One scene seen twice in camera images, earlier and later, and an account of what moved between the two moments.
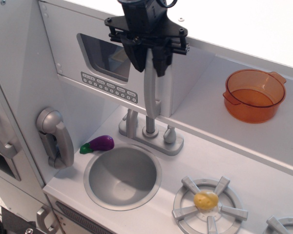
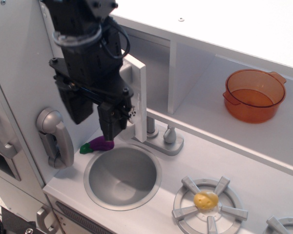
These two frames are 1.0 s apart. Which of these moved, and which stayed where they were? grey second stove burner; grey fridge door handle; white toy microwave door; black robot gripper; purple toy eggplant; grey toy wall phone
Moved: white toy microwave door; black robot gripper
Stayed: grey fridge door handle; purple toy eggplant; grey toy wall phone; grey second stove burner
